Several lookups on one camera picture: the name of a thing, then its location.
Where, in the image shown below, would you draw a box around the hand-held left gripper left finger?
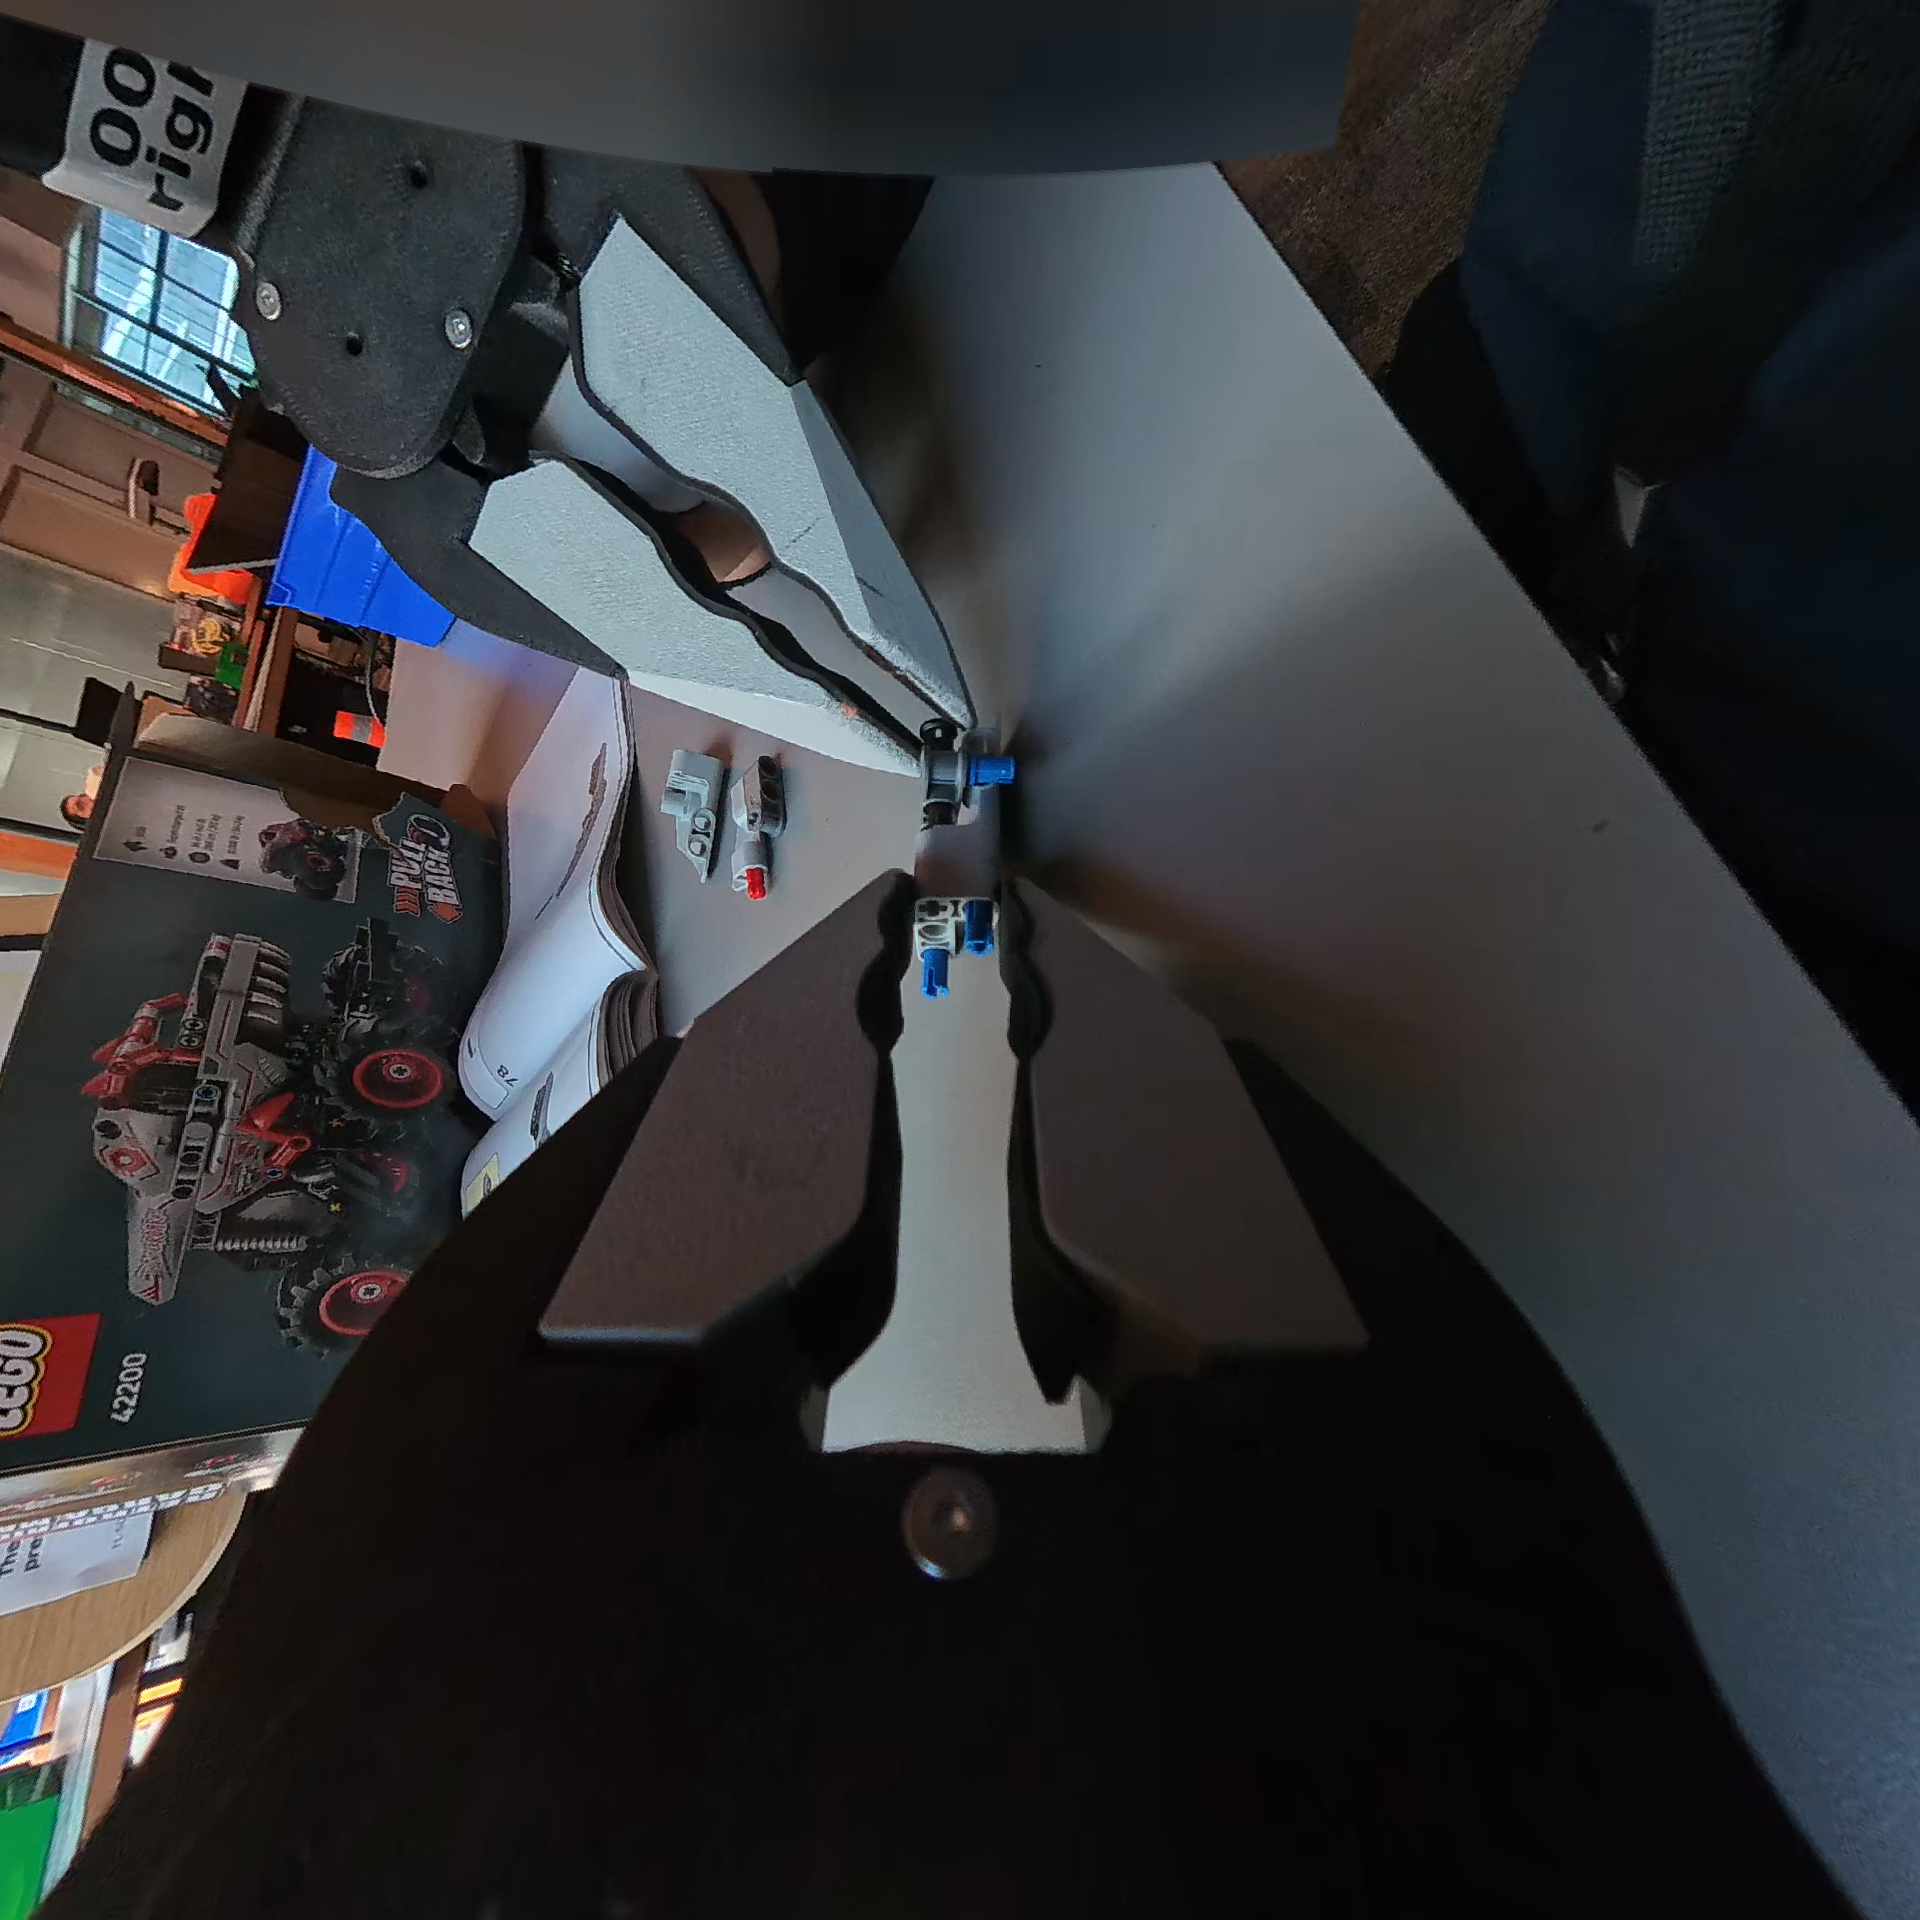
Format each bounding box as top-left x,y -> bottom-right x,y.
533,873 -> 914,1390

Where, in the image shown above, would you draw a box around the round wooden table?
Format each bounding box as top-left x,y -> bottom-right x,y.
0,1477 -> 260,1729

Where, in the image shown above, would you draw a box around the person's dark blue clothing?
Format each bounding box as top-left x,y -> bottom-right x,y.
1380,0 -> 1920,1120

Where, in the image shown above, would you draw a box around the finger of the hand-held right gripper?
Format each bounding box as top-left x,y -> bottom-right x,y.
468,456 -> 930,782
569,211 -> 979,741

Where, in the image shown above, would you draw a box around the paned window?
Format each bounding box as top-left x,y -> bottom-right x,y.
60,207 -> 260,414

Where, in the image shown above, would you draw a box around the brown wooden shelf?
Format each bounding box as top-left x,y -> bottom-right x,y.
0,322 -> 234,564

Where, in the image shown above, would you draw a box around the open instruction booklet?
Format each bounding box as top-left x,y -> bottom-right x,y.
456,666 -> 661,1202

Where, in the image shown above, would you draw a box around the white paper sign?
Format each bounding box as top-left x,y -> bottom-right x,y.
0,1484 -> 170,1620

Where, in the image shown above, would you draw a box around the orange plastic item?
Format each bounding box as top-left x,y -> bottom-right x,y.
167,492 -> 288,606

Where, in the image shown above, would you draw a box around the grey lego piece red pin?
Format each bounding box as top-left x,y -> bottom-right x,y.
725,755 -> 788,901

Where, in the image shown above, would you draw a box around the white lego piece blue pins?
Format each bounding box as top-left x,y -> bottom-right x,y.
911,894 -> 1002,1004

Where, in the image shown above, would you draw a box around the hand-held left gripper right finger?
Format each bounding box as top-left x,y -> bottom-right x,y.
995,877 -> 1370,1411

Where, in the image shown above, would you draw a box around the dark lego set box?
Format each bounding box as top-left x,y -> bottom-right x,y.
0,734 -> 511,1481

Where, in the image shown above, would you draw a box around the dark flat panel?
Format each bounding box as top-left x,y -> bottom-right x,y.
191,403 -> 318,573

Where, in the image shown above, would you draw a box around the grey angled lego piece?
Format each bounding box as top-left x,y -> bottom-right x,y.
659,747 -> 728,888

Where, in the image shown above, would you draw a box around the blue plastic bin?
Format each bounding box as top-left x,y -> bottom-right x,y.
269,447 -> 459,651

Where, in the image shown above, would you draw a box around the grey lego piece blue pin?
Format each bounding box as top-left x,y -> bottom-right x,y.
917,721 -> 1022,831

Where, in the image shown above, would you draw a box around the green box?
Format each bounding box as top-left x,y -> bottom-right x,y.
0,1755 -> 80,1920

